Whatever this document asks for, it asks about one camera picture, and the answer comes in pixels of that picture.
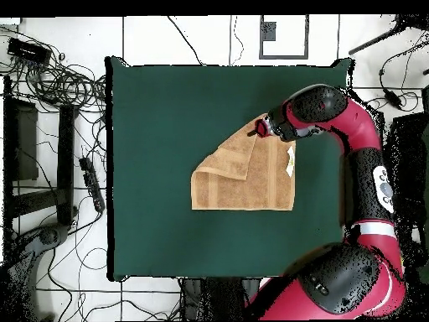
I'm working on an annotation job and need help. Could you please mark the black cable tangle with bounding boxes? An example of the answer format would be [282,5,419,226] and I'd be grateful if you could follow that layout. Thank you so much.
[0,26,107,115]

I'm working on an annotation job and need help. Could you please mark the black metal frame stand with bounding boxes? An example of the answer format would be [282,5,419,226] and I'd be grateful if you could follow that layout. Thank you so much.
[2,75,79,236]
[381,111,429,236]

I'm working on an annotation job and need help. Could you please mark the black floor cable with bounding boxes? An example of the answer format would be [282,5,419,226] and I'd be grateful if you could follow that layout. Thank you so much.
[166,14,204,65]

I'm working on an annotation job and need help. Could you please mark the dark tripod base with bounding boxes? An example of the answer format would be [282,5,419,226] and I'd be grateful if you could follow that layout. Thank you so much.
[0,223,70,321]

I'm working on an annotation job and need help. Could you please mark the black power adapter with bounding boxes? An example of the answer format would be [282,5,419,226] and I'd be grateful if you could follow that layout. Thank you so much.
[382,87,404,111]

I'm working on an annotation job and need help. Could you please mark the orange-tan terry towel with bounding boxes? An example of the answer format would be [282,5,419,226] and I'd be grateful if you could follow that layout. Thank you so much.
[189,112,297,211]

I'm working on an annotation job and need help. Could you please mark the black tripod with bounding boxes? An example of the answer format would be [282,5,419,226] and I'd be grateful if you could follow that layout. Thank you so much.
[348,13,429,56]

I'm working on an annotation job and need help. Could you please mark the black electronics box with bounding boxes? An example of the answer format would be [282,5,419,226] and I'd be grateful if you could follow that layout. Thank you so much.
[7,36,53,65]

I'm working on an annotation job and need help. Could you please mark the black robot pedestal stand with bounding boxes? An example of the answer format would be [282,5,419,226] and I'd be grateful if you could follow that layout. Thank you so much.
[180,277,261,321]

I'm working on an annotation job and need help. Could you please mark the black power strip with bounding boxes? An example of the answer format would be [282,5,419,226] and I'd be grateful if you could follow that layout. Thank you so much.
[79,156,106,213]

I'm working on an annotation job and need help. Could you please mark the dark green table cloth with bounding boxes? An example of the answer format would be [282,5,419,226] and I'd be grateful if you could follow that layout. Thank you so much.
[105,55,355,282]

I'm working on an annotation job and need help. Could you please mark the grey square floor frame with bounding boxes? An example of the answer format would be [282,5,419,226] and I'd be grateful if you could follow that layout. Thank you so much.
[258,14,310,60]

